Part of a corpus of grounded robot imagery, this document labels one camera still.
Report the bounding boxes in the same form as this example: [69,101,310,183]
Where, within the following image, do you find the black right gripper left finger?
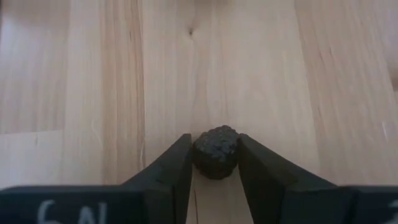
[0,133,193,224]

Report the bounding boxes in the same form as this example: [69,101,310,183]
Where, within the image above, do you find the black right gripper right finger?
[238,133,398,224]

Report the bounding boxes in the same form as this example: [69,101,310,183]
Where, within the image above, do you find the dark toy blackberry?
[192,124,240,180]

